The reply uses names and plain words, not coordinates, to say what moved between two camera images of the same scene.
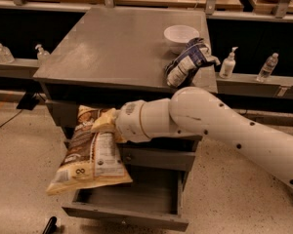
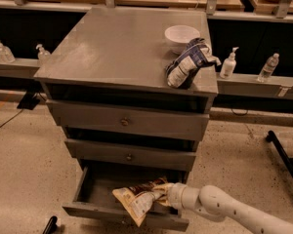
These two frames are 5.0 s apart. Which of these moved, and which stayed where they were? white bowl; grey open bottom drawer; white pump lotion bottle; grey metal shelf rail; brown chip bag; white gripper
Moved: white gripper; brown chip bag
Stayed: white bowl; grey open bottom drawer; white pump lotion bottle; grey metal shelf rail
